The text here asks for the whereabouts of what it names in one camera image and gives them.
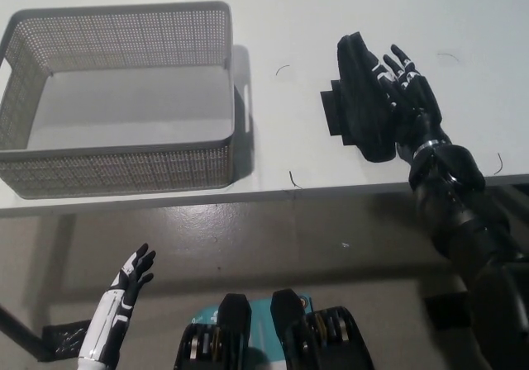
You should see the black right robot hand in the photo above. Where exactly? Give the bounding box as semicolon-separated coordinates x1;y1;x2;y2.
370;43;450;166

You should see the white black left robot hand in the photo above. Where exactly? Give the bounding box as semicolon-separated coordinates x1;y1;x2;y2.
78;243;157;361

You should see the black cloth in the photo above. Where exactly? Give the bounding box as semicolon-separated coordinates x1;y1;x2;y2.
336;32;401;165

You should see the black tape cross marker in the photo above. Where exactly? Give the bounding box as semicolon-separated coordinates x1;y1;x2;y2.
319;78;353;146

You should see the black teal robot torso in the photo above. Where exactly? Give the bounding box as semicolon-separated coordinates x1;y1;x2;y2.
173;288;375;370

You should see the grey perforated plastic basket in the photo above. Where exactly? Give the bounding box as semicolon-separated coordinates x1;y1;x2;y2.
0;0;254;200

